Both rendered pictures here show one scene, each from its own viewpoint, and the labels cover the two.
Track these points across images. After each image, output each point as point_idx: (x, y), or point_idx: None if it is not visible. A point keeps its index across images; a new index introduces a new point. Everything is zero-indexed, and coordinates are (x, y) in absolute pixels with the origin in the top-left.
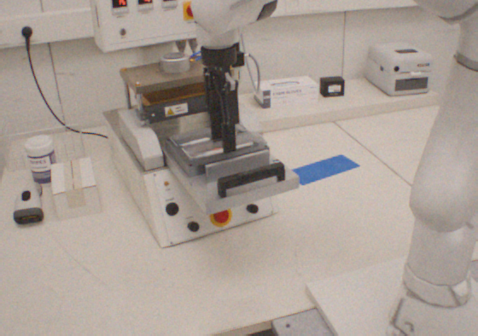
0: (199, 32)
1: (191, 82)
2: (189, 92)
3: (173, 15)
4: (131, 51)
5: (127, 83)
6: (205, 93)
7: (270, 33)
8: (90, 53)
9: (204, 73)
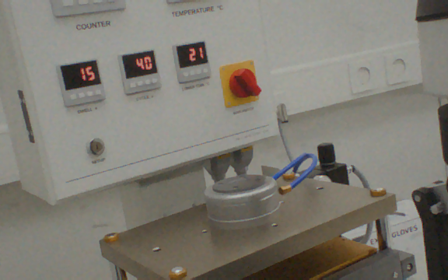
0: None
1: (310, 243)
2: (299, 271)
3: (204, 99)
4: (90, 203)
5: (134, 274)
6: (429, 273)
7: (326, 136)
8: (5, 218)
9: (424, 209)
